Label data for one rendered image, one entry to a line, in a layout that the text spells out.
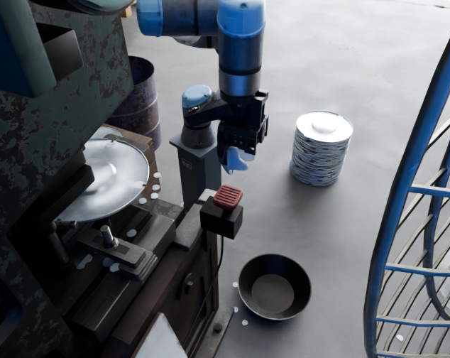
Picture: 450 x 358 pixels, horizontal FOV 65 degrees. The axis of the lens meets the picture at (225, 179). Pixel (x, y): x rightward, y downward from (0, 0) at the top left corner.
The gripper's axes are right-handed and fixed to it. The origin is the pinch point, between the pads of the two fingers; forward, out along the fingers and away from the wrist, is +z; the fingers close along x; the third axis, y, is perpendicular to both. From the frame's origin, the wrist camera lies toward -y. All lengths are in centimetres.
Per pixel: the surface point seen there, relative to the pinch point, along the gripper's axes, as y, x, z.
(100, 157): -34.4, -3.2, 5.9
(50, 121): -13.5, -27.7, -25.5
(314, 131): 5, 101, 54
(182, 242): -8.5, -9.2, 20.4
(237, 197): 2.3, 0.4, 8.5
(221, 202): -0.5, -2.8, 8.4
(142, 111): -86, 80, 52
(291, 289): 17, 28, 84
